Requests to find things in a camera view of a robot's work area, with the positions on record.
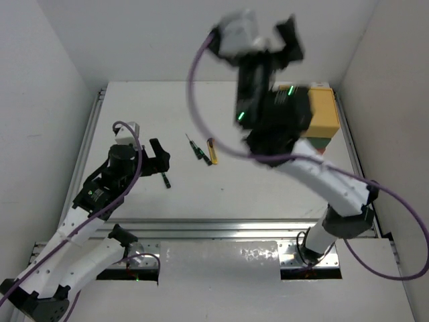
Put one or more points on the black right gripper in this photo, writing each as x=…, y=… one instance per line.
x=278, y=59

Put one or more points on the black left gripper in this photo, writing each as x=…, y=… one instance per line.
x=147, y=164

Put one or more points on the yellow utility knife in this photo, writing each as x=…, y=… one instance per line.
x=211, y=150

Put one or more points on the green drawer box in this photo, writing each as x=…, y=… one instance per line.
x=319, y=143

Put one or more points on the red bottom drawer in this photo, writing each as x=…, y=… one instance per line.
x=320, y=150

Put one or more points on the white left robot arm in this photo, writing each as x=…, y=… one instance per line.
x=48, y=288

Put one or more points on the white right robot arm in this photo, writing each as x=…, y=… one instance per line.
x=276, y=120

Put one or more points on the yellow top drawer box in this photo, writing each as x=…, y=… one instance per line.
x=325, y=121

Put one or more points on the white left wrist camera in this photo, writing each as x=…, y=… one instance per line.
x=125, y=137

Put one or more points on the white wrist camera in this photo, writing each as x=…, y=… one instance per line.
x=239, y=34
x=125, y=137

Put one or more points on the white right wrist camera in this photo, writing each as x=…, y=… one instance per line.
x=239, y=34

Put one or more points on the aluminium frame rail front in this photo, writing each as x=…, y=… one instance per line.
x=212, y=229

